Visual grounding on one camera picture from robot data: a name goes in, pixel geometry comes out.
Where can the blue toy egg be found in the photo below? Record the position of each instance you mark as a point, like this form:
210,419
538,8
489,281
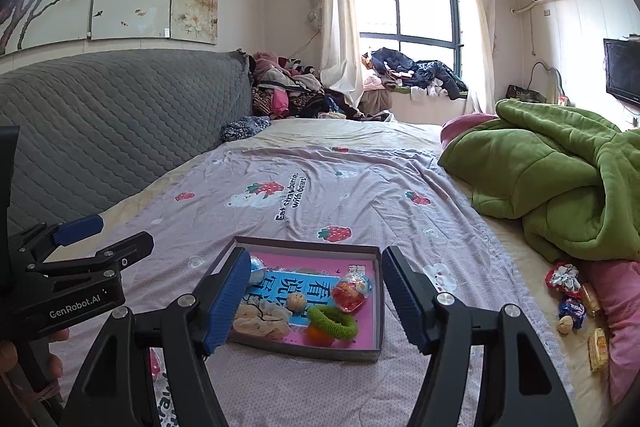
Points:
256,271

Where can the dark brown handbag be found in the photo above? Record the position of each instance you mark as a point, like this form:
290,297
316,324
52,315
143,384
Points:
525,94

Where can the small brown nut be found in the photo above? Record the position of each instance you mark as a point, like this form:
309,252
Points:
565,326

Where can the white standing fan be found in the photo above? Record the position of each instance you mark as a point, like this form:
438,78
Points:
555,82

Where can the cream curtain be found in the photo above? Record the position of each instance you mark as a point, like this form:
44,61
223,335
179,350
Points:
337,7
477,32

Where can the tangerine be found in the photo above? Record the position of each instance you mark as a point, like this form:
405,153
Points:
320,338

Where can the dark grey cardboard box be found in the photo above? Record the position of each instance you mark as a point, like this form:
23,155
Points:
280,346

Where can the black television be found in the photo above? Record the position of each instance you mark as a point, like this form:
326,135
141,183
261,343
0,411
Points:
622,72

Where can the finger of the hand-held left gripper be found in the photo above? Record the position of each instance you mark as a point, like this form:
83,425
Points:
77,227
125,249

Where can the walnut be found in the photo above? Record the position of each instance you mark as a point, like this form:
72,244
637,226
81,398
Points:
298,302

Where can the dark framed window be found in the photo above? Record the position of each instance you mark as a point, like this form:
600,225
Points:
425,7

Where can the dark floral cloth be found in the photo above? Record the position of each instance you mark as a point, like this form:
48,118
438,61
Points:
245,128

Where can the pile of clothes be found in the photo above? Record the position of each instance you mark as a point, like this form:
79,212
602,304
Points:
285,92

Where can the red toy egg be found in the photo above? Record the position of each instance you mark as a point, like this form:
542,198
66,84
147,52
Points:
350,294

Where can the green fleece blanket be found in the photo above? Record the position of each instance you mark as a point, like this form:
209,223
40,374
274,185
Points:
550,167

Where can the cream cloth doll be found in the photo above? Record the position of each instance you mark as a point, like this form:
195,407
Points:
260,322

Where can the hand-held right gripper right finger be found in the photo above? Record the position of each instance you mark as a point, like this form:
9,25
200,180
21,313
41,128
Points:
405,302

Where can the brown cloth bundle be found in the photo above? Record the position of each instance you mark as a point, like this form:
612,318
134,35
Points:
375,102

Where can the blue candy wrapper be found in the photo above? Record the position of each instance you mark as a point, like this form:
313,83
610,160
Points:
575,308

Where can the dark clothes on windowsill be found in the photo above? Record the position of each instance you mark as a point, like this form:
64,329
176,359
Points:
415,72

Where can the red white candy wrapper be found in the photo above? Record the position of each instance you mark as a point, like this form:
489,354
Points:
562,277

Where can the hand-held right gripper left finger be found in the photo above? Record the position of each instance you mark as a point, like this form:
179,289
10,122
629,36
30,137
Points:
230,302

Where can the grey quilted headboard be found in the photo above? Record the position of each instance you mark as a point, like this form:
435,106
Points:
125,117

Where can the strawberry printed bedsheet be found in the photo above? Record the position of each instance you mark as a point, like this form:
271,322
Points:
350,187

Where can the person's left hand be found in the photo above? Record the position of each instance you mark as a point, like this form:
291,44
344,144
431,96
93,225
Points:
55,364

